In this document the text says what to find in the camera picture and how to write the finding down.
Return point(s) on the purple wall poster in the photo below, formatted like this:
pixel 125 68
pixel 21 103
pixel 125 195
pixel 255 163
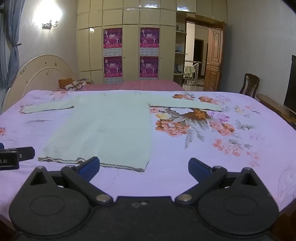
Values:
pixel 149 67
pixel 112 38
pixel 149 37
pixel 112 67

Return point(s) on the black television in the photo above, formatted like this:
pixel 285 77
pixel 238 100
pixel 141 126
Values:
pixel 291 85

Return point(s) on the wall lamp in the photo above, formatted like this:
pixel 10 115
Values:
pixel 49 24

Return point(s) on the wooden door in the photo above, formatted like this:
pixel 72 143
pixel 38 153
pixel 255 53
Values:
pixel 214 60

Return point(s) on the blue grey curtain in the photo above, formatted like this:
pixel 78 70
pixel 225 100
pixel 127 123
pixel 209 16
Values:
pixel 11 51

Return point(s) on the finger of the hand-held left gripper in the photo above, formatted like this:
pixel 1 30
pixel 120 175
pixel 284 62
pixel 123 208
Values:
pixel 26 153

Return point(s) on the corner shelf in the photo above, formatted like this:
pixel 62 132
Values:
pixel 180 53

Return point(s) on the cream curved headboard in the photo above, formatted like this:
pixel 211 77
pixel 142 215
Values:
pixel 34 69

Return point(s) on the metal stair railing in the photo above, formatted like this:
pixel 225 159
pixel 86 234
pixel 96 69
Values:
pixel 196 69

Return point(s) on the cream wardrobe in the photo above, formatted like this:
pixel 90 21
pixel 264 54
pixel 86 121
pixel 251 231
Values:
pixel 131 46

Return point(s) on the pale green towel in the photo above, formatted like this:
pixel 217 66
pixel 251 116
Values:
pixel 189 71

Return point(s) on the pale patterned cloth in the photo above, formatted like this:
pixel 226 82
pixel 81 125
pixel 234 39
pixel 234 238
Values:
pixel 87 81

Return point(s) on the dark wooden chair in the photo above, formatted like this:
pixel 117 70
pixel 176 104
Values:
pixel 249 85

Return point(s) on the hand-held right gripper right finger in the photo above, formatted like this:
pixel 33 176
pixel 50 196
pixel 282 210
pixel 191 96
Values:
pixel 198 168

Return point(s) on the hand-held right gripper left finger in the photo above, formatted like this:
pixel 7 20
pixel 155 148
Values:
pixel 89 167

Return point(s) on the pink checked bed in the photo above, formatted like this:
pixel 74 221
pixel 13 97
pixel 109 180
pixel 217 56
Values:
pixel 138 85

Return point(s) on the wooden door frame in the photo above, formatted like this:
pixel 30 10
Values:
pixel 203 19

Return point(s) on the light green knit sweater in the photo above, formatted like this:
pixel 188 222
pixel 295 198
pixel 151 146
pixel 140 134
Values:
pixel 111 125

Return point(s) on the orange patterned pillow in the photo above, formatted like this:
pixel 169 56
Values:
pixel 69 84

